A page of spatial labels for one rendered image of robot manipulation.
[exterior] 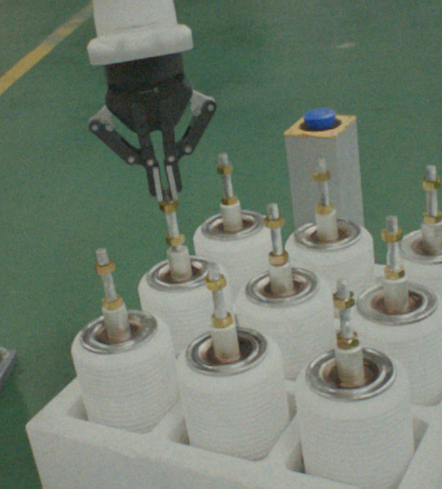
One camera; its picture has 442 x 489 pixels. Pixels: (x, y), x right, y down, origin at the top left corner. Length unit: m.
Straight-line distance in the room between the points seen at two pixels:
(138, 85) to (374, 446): 0.38
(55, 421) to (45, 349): 0.49
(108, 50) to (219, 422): 0.33
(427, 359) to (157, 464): 0.26
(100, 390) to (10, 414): 0.42
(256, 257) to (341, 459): 0.33
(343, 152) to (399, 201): 0.56
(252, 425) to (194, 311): 0.17
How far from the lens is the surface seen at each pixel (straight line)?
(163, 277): 0.95
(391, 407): 0.74
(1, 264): 1.68
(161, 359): 0.86
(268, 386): 0.79
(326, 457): 0.77
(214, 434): 0.81
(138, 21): 0.83
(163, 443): 0.84
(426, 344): 0.83
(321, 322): 0.88
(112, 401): 0.86
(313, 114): 1.13
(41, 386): 1.30
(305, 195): 1.15
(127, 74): 0.84
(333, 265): 0.96
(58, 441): 0.89
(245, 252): 1.01
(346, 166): 1.14
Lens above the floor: 0.69
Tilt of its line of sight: 26 degrees down
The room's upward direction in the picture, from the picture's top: 9 degrees counter-clockwise
